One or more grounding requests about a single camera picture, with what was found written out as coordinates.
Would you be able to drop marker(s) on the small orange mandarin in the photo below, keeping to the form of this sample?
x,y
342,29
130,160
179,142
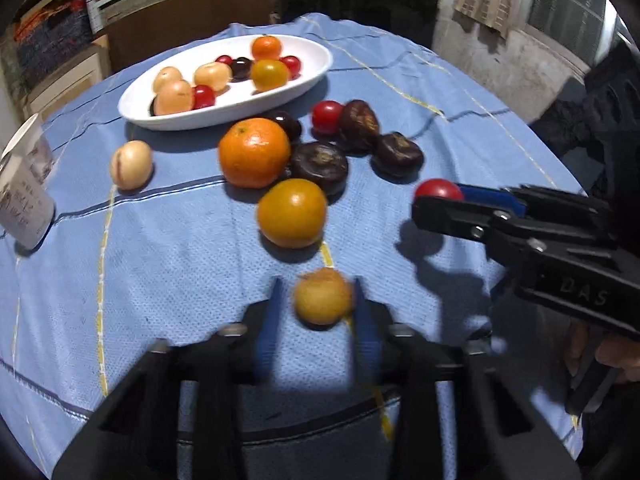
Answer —
x,y
266,47

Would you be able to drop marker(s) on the brown cardboard board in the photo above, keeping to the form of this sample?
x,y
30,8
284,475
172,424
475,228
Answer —
x,y
190,20

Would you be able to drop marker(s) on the white beverage can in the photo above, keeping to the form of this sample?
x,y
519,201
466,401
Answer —
x,y
25,210

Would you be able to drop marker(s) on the large orange mandarin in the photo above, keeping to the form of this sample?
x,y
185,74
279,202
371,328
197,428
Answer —
x,y
255,152

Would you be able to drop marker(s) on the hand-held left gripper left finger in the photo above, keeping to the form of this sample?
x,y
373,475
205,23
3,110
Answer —
x,y
265,340

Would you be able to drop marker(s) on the small golden round fruit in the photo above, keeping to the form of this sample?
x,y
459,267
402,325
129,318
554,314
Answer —
x,y
323,296

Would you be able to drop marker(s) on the greenish orange tangerine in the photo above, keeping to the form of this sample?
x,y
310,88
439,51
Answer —
x,y
269,75
292,212

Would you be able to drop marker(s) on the large beige round fruit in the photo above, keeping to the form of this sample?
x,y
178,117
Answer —
x,y
173,97

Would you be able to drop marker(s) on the red cherry tomato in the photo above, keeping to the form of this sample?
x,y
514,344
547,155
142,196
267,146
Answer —
x,y
224,60
203,96
291,66
327,116
439,189

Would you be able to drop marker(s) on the large dark purple fruit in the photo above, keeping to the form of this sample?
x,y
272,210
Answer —
x,y
320,167

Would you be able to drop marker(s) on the small dark round fruit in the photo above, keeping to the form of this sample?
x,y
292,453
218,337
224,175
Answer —
x,y
241,67

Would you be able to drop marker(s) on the window with metal grille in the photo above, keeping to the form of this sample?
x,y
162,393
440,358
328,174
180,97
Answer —
x,y
570,5

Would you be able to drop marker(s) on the black panel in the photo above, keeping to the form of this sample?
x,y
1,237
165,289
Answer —
x,y
360,5

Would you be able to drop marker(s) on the beige fruit with red streak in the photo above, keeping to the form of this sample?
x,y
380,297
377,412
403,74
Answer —
x,y
131,165

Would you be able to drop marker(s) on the white paper cup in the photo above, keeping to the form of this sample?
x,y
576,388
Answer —
x,y
32,145

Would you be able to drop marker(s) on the blue checked tablecloth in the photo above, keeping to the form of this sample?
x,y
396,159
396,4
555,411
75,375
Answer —
x,y
175,260

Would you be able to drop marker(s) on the wooden picture frame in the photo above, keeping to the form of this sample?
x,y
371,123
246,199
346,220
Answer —
x,y
70,75

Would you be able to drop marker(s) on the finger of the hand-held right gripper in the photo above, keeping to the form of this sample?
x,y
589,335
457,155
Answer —
x,y
450,217
490,197

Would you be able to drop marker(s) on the stack of patterned boxes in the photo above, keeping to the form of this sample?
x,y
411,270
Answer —
x,y
50,35

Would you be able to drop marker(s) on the person's dark pants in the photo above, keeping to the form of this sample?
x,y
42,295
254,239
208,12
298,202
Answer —
x,y
300,450

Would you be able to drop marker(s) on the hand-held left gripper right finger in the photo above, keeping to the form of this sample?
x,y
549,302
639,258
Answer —
x,y
365,345

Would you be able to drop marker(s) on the person's black jacket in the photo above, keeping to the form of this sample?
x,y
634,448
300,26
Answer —
x,y
600,130

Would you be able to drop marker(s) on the person's right hand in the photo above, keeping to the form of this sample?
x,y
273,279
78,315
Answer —
x,y
617,355

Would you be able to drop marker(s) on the white oval plate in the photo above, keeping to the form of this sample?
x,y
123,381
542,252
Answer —
x,y
240,102

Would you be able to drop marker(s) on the beige fruit with brown marks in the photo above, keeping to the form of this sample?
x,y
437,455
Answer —
x,y
212,76

